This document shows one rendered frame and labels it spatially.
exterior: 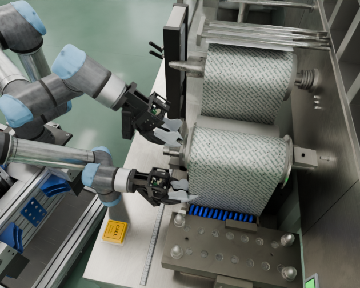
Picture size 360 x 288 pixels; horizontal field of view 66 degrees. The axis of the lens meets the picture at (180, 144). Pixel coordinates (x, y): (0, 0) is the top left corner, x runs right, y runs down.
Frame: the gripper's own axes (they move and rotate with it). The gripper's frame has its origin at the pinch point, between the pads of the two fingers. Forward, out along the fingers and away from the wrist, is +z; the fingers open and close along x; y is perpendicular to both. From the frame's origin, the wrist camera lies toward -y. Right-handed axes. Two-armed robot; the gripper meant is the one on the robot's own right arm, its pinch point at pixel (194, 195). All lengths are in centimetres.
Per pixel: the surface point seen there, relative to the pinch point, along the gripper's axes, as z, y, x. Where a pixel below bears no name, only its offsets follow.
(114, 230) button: -25.8, -16.6, -10.0
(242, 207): 15.4, -2.4, -0.2
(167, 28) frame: -15, 35, 34
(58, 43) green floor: -193, -109, 223
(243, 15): 8, 19, 76
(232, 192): 11.1, 6.0, -0.3
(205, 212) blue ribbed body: 4.2, -4.8, -3.0
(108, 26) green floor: -147, -109, 270
